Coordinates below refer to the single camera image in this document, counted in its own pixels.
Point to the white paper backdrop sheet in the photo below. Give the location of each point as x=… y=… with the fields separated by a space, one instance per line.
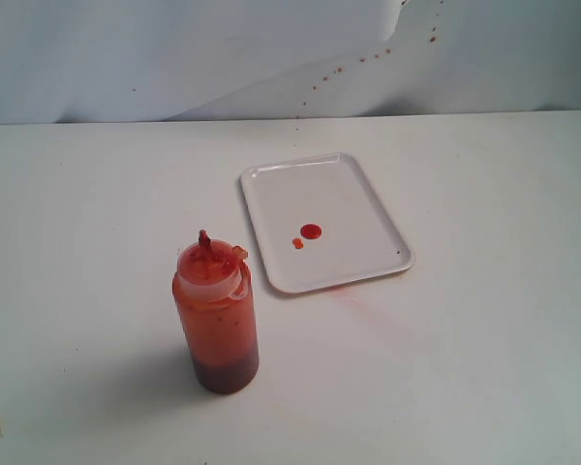
x=121 y=61

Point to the red sauce drops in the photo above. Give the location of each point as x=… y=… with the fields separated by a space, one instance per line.
x=311 y=231

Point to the red sauce squeeze bottle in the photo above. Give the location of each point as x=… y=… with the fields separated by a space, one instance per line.
x=213 y=293

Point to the small orange-red block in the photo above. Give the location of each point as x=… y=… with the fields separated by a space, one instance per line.
x=297 y=243

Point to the white rectangular plastic tray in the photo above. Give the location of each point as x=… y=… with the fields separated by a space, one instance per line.
x=359 y=239

